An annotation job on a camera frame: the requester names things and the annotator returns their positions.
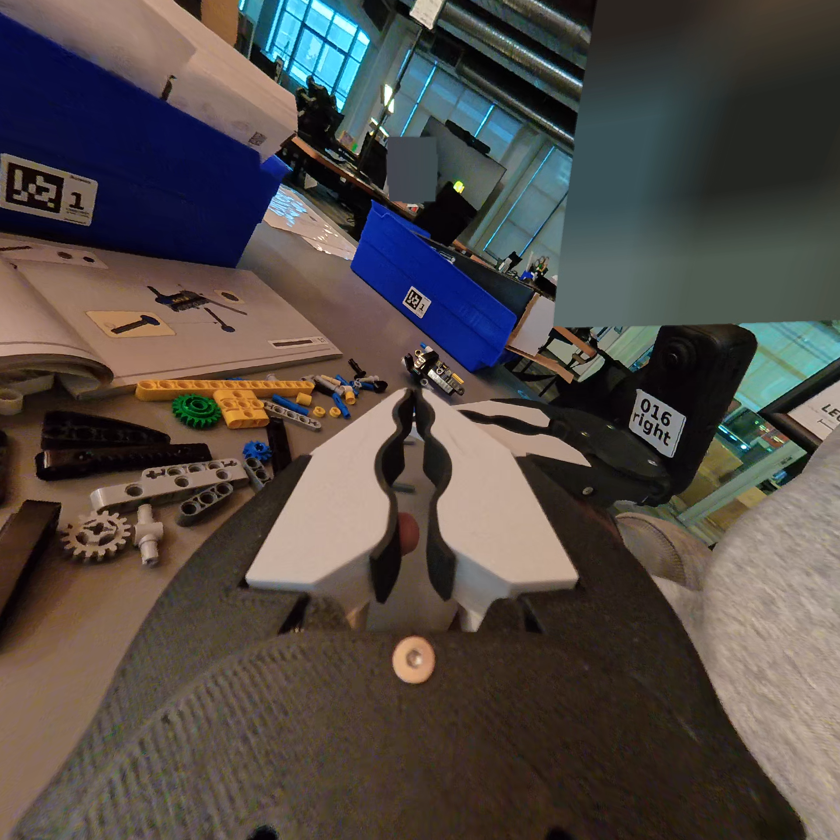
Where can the pile of small lego pins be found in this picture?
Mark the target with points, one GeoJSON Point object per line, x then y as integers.
{"type": "Point", "coordinates": [334, 390]}

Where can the short black lego beam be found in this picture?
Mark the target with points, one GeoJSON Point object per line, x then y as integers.
{"type": "Point", "coordinates": [278, 443]}

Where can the black office chair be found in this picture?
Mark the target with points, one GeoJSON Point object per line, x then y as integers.
{"type": "Point", "coordinates": [318, 105]}

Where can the light grey lego gear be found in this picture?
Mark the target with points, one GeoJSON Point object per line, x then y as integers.
{"type": "Point", "coordinates": [95, 537]}

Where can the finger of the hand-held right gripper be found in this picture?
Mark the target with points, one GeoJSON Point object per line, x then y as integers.
{"type": "Point", "coordinates": [551, 446]}
{"type": "Point", "coordinates": [505, 408]}

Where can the silver ceiling duct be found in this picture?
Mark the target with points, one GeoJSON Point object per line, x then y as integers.
{"type": "Point", "coordinates": [525, 29]}
{"type": "Point", "coordinates": [518, 102]}

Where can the long yellow lego beam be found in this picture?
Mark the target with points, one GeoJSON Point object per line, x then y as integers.
{"type": "Point", "coordinates": [197, 388]}

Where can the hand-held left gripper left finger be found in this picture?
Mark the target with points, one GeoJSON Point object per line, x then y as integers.
{"type": "Point", "coordinates": [328, 518]}

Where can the short dark grey lego beam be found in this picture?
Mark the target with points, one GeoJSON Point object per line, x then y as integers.
{"type": "Point", "coordinates": [205, 505]}

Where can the small blue storage bin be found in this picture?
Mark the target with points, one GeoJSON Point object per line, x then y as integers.
{"type": "Point", "coordinates": [446, 289]}

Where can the large blue storage bin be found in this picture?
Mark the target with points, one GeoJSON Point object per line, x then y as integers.
{"type": "Point", "coordinates": [144, 170]}

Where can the stacked cardboard boxes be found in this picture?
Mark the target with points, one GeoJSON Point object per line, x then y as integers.
{"type": "Point", "coordinates": [728, 485]}

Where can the black monitor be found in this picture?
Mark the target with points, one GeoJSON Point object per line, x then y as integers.
{"type": "Point", "coordinates": [449, 213]}

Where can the black curved lego panel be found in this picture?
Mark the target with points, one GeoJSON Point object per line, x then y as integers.
{"type": "Point", "coordinates": [92, 430]}

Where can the brown cardboard box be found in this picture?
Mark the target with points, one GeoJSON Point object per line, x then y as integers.
{"type": "Point", "coordinates": [218, 23]}

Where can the large window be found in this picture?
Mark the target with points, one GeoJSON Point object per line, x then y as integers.
{"type": "Point", "coordinates": [318, 46]}

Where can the black lego assembly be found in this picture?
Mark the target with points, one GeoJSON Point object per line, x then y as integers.
{"type": "Point", "coordinates": [436, 374]}

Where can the white standing sign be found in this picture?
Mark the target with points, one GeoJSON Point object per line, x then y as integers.
{"type": "Point", "coordinates": [817, 417]}

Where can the hanging white sign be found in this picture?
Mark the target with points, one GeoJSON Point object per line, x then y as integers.
{"type": "Point", "coordinates": [424, 13]}

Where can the grey display screen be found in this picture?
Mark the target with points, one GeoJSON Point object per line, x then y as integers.
{"type": "Point", "coordinates": [472, 151]}

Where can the long black lego panel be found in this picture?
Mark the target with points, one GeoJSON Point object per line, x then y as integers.
{"type": "Point", "coordinates": [124, 461]}

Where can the wooden background desk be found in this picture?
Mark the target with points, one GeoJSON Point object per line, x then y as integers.
{"type": "Point", "coordinates": [341, 172]}

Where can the thin grey lego beam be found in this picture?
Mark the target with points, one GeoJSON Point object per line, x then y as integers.
{"type": "Point", "coordinates": [294, 415]}

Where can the person's left hand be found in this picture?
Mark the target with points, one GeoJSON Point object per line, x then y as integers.
{"type": "Point", "coordinates": [408, 533]}

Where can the open grey instruction booklet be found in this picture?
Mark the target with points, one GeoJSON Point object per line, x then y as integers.
{"type": "Point", "coordinates": [197, 321]}

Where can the yellow lego frame piece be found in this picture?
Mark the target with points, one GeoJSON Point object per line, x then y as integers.
{"type": "Point", "coordinates": [239, 407]}

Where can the green lego gear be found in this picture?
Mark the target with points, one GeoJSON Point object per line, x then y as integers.
{"type": "Point", "coordinates": [193, 412]}

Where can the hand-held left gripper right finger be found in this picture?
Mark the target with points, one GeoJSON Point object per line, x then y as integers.
{"type": "Point", "coordinates": [499, 525]}

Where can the long light grey lego beam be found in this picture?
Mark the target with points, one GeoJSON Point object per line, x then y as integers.
{"type": "Point", "coordinates": [164, 482]}

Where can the pale lego axle connector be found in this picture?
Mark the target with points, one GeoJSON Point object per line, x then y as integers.
{"type": "Point", "coordinates": [148, 535]}

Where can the short light grey lego beam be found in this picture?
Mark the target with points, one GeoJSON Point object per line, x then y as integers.
{"type": "Point", "coordinates": [258, 474]}

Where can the pale round lego piece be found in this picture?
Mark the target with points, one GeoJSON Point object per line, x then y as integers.
{"type": "Point", "coordinates": [10, 401]}

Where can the blue lego gear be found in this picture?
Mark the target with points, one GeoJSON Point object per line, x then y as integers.
{"type": "Point", "coordinates": [257, 451]}

